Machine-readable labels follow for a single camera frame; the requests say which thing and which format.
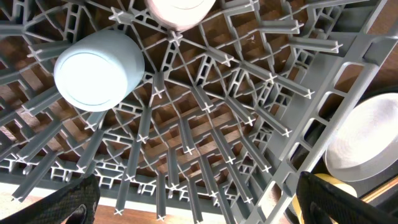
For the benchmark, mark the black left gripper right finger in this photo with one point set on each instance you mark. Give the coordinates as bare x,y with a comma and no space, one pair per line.
322,202

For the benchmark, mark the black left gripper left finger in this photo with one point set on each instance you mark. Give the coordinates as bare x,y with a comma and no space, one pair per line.
74,203

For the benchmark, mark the grey round plate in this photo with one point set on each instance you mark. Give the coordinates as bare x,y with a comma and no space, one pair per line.
366,142

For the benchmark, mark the pink plastic cup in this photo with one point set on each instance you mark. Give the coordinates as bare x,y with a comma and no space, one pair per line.
179,15

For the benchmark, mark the grey plastic dishwasher rack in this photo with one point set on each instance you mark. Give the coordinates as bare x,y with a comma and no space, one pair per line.
223,120

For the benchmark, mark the yellow bowl with food scraps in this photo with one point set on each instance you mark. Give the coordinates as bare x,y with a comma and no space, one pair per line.
331,180

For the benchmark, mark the light blue plastic cup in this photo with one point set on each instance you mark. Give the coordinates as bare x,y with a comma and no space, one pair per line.
99,71

